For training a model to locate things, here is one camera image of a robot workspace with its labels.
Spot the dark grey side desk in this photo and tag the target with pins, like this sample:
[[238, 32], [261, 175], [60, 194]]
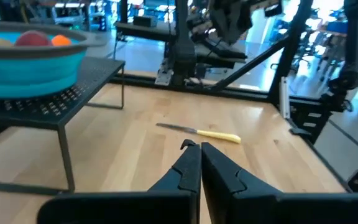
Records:
[[216, 62], [141, 31]]

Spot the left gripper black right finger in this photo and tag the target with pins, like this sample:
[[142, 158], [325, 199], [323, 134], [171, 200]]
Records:
[[225, 193]]

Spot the orange toy tangerine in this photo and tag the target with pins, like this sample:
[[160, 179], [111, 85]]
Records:
[[61, 40]]

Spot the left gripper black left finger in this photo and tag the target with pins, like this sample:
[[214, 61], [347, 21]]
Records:
[[185, 186]]

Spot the silver aluminium bracket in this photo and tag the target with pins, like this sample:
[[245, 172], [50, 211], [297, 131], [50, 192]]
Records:
[[284, 99]]

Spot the black keyboard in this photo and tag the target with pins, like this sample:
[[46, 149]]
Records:
[[225, 51]]

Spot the black neighbouring station robot arm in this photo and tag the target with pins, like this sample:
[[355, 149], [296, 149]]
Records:
[[350, 74]]

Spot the black perforated metal shelf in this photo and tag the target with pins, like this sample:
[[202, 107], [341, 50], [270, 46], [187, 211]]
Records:
[[98, 77]]

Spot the blue collapsible bowl grey rim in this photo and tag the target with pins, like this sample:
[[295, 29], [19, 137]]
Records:
[[26, 74]]

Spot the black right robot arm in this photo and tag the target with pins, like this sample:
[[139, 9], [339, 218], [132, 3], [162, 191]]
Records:
[[183, 56]]

